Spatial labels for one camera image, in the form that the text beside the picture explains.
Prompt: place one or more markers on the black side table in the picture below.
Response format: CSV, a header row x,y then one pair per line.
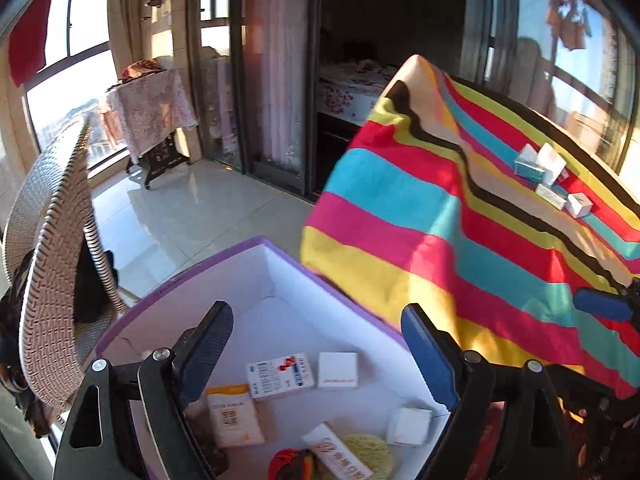
x,y
160,160

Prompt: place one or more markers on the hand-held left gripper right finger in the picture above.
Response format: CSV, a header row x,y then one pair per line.
x,y
427,360

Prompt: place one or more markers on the striped colourful blanket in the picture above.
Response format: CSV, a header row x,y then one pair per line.
x,y
450,240

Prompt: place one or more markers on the white wicker chair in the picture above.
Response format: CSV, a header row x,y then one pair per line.
x,y
50,240

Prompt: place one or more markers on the pale yellow round scrubber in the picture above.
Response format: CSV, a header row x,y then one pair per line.
x,y
377,452

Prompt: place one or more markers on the white box red blue print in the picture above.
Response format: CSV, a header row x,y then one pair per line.
x,y
280,376

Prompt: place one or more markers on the floral table cloth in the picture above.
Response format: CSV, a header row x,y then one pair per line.
x,y
150,110

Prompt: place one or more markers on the white packet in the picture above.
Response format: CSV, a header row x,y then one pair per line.
x,y
234,417

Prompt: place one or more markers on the long white box red logo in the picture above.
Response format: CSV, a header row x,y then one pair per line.
x,y
337,457

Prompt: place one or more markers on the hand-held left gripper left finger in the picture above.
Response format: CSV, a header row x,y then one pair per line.
x,y
210,355

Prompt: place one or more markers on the tall white box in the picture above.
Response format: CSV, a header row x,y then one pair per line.
x,y
552,162

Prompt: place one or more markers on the red round object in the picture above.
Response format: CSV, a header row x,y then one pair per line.
x,y
285,465

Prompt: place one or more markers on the teal tissue box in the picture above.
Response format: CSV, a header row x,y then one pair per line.
x,y
529,166

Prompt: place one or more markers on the flat teal white box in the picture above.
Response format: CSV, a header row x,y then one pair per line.
x,y
550,196

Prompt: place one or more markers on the bed with floral sheet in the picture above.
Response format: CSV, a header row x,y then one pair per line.
x,y
350,90

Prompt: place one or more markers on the brown orange folded cloth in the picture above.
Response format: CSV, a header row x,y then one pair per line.
x,y
140,70

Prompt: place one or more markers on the small plain white box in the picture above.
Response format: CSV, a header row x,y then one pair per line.
x,y
409,426

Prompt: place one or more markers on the red hanging cloth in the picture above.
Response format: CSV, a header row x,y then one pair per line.
x,y
30,35

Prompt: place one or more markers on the orange hanging laundry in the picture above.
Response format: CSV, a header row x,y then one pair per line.
x,y
570,15

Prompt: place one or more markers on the sheer pink curtain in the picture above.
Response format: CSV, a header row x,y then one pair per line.
x,y
277,60

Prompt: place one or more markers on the white box with red line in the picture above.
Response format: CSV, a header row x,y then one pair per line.
x,y
337,370

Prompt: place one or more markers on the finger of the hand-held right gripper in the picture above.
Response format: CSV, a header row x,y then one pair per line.
x,y
585,380
602,305

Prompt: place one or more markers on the purple storage box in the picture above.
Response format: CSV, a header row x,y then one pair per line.
x,y
300,310

